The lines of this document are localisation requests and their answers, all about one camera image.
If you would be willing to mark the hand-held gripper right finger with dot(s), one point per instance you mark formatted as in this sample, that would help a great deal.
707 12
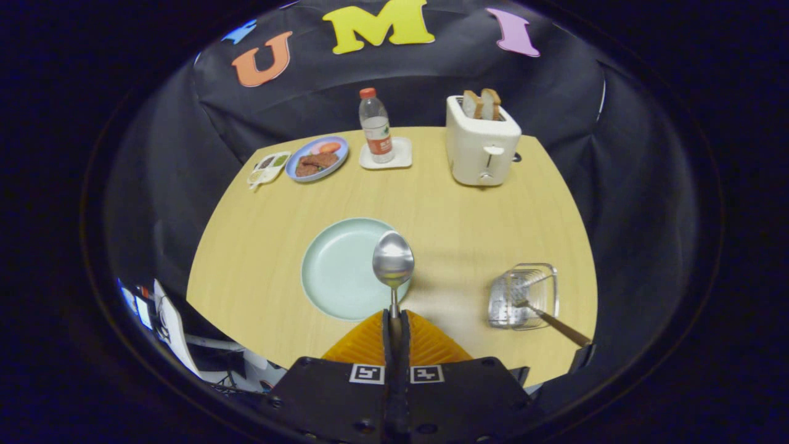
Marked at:
405 351

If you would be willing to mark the cream white toaster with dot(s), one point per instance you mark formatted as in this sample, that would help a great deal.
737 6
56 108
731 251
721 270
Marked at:
481 145

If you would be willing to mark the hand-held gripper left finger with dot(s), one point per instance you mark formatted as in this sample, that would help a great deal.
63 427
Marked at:
388 351

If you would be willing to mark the black table clamp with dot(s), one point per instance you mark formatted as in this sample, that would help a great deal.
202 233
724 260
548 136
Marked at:
582 357

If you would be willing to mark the white square coaster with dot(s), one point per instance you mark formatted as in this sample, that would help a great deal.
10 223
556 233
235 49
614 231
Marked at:
402 161

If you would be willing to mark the black backdrop cloth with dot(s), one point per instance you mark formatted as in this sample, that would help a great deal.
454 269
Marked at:
185 154

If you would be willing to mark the brown toast slice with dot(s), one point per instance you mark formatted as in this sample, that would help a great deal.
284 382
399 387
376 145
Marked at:
472 105
491 103

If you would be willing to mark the blue plate with food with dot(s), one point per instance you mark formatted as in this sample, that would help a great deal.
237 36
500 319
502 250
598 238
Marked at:
317 160

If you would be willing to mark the clear red-capped water bottle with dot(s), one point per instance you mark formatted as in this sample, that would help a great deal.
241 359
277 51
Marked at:
376 126

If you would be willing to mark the white divided sauce dish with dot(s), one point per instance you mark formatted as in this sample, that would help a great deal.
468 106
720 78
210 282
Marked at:
268 168

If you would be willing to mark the pale green plate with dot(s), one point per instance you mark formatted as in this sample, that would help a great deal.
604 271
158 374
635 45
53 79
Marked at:
339 271

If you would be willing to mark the white and blue papers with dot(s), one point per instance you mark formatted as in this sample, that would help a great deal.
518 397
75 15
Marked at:
169 327

